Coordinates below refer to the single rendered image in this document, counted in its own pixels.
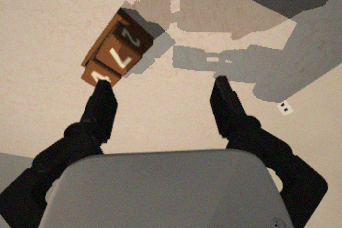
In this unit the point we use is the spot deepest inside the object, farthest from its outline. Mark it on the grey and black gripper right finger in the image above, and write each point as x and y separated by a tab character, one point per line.
303	187

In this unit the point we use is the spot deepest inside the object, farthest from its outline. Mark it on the dark brown cube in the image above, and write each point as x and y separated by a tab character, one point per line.
122	49
96	69

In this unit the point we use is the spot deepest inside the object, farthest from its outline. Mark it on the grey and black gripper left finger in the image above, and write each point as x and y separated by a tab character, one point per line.
22	203

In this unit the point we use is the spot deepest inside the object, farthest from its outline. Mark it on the brown wooden tray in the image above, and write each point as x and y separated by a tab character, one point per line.
130	23

